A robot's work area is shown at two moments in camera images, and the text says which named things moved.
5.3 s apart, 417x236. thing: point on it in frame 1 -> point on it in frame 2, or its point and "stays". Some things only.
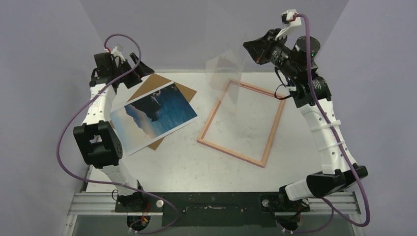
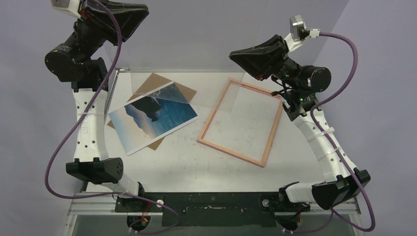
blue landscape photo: [147, 119] stays
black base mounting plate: [209, 209] stays
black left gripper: [142, 71] -> [104, 24]
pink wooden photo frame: [204, 129] stays
